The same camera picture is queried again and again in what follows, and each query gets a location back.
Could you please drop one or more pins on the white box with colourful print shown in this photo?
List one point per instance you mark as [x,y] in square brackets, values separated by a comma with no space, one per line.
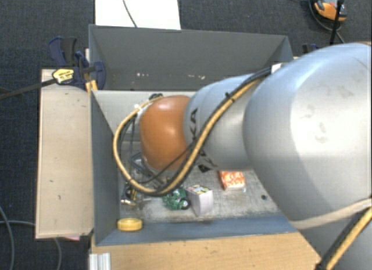
[201,200]

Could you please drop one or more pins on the pale wood board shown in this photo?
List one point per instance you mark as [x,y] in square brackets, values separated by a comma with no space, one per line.
[65,152]

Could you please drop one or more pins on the orange packet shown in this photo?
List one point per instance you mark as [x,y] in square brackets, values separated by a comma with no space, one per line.
[232,180]

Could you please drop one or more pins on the grey metal bin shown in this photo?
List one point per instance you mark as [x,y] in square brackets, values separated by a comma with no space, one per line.
[151,57]

